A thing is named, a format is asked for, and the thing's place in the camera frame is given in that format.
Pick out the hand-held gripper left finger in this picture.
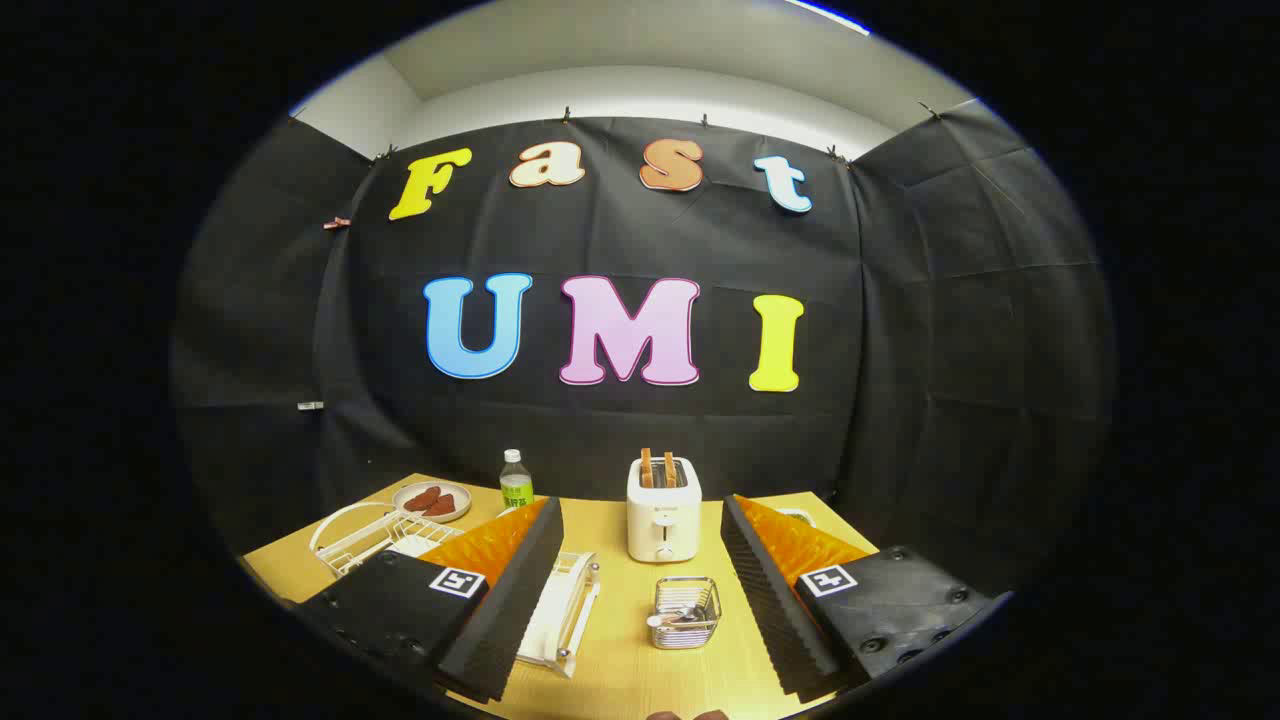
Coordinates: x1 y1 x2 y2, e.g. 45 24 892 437
295 497 566 704

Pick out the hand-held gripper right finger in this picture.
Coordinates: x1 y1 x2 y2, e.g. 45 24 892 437
720 494 1011 704

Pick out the white wire dish rack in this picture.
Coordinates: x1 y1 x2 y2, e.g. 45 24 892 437
308 500 603 681

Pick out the metal wire basket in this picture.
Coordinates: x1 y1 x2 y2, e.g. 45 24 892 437
650 576 723 651

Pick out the small grey plate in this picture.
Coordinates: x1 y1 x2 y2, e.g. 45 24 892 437
392 481 473 524

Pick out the green label drink bottle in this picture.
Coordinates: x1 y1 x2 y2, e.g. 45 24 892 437
499 449 535 513

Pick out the white toaster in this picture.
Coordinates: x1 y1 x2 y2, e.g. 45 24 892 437
626 456 703 564

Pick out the black backdrop cloth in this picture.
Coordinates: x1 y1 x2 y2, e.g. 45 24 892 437
170 100 1116 601

